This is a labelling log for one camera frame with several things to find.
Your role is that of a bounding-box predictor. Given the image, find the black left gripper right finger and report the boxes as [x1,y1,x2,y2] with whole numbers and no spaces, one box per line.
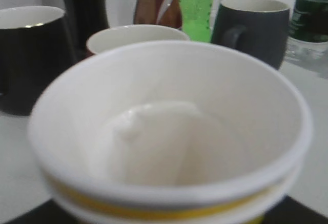
[262,196,327,224]

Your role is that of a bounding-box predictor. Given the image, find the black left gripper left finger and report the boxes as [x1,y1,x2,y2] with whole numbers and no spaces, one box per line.
[2,200,79,224]

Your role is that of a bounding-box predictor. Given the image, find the yellow paper cup stack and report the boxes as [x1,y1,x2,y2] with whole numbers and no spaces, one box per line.
[28,40,313,223]

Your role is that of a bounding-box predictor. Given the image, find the clear water bottle green label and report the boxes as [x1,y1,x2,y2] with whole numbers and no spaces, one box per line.
[286,0,327,62]

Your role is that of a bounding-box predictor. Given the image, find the black ceramic mug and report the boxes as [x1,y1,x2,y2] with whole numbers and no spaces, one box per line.
[1,6,77,116]

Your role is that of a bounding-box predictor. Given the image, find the red-brown ceramic mug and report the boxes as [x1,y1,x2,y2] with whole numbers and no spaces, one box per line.
[86,24,190,57]

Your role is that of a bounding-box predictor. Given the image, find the dark grey ceramic mug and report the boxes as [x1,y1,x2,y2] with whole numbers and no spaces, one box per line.
[210,0,290,70]

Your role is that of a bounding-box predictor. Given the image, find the dark cola bottle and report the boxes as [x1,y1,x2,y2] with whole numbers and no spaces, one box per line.
[63,0,110,59]

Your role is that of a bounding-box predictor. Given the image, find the green soda bottle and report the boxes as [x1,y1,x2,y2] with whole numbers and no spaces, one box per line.
[179,0,213,43]

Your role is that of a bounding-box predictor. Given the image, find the brown Nescafe coffee bottle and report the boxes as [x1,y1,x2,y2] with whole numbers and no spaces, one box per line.
[133,0,182,30]

